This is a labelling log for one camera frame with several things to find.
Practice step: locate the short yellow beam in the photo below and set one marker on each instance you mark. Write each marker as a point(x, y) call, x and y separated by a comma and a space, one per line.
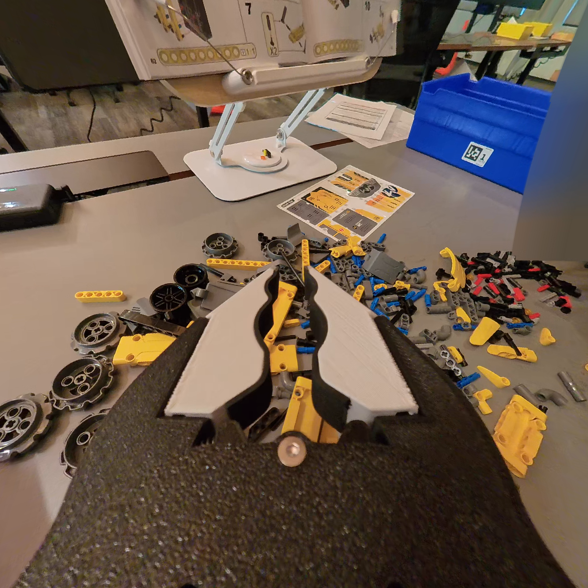
point(100, 296)

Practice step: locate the black board panel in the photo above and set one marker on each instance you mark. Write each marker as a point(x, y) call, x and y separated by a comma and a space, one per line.
point(55, 41)

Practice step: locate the blue bin with tag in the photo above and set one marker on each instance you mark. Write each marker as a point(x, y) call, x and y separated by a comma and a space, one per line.
point(482, 119)

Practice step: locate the dark grey wheel hub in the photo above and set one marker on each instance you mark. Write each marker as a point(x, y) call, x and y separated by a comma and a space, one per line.
point(280, 250)
point(220, 244)

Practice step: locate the yellow sticker sheet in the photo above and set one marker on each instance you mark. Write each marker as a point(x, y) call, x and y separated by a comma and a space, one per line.
point(344, 202)

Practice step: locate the white book stand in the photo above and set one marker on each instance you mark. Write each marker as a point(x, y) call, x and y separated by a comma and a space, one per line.
point(257, 179)

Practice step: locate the black power adapter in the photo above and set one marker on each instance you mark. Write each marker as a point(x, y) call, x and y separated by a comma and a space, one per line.
point(27, 209)

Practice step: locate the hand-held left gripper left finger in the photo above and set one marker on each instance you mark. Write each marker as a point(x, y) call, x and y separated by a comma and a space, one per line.
point(216, 367)

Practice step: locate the yellow curved panel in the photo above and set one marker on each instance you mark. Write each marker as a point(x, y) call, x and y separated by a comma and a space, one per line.
point(457, 271)

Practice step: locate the silver wheel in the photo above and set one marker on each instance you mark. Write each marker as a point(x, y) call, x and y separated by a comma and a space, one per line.
point(96, 333)
point(81, 383)
point(80, 441)
point(23, 427)

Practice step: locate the instruction booklet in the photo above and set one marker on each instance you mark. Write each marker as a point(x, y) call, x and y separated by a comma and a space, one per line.
point(239, 27)

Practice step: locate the pile of mixed toy bricks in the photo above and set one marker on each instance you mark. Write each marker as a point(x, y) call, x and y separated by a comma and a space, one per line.
point(404, 303)

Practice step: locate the wooden background table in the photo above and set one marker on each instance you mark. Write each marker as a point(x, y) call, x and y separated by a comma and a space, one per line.
point(500, 46)

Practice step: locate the black wheel rim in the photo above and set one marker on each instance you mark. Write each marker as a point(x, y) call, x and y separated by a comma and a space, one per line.
point(193, 279)
point(169, 299)

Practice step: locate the yellow rounded panel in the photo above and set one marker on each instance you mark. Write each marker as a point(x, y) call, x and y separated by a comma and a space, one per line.
point(142, 349)

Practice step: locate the grey elbow pipe piece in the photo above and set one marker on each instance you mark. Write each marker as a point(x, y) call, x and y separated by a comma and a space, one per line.
point(551, 396)

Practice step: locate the small dark grey panel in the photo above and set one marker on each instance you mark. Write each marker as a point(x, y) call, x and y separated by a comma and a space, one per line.
point(295, 234)

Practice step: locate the yellow bin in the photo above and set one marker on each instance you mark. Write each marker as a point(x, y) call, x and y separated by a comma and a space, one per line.
point(514, 30)

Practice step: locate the printed paper sheets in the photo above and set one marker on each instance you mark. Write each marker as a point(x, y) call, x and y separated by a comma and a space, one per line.
point(358, 117)

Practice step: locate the yellow holed body panel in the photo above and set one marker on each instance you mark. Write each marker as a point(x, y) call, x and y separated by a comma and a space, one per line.
point(519, 436)

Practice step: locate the yellow pointed wedge piece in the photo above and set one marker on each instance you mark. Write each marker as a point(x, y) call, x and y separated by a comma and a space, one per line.
point(491, 375)

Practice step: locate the dark grey tube piece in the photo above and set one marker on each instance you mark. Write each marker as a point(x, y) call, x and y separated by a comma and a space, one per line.
point(572, 386)

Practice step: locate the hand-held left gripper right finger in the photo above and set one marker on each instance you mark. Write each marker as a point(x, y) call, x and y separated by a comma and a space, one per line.
point(363, 367)

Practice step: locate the heap of black red pins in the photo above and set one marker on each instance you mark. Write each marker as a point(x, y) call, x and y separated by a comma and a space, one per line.
point(519, 275)

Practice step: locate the long yellow panel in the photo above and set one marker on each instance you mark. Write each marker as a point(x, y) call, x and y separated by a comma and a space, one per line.
point(282, 307)

